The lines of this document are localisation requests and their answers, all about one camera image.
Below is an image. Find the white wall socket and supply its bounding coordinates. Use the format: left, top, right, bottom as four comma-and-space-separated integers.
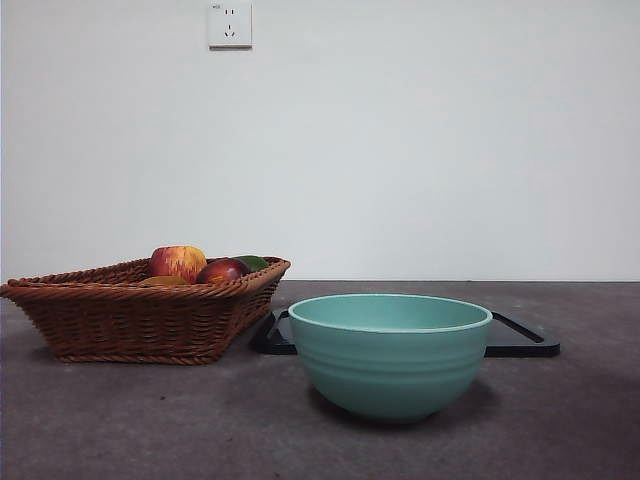
208, 0, 253, 50

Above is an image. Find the teal ribbed bowl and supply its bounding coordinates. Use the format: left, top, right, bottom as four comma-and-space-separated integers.
287, 293, 494, 425

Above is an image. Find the dark teal rectangular tray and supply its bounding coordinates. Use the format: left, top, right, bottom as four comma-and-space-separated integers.
248, 308, 561, 358

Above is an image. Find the green fruit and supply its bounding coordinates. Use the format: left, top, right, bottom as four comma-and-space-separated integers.
233, 254, 270, 273

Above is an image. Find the dark red apple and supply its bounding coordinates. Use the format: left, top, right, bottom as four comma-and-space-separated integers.
195, 257, 252, 285

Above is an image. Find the red and yellow apple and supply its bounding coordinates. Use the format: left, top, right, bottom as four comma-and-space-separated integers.
149, 244, 208, 284

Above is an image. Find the brown kiwi fruit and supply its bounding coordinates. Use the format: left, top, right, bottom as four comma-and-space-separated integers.
137, 275, 191, 288

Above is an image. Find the brown wicker basket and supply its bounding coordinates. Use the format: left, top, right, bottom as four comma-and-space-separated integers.
0, 255, 292, 365

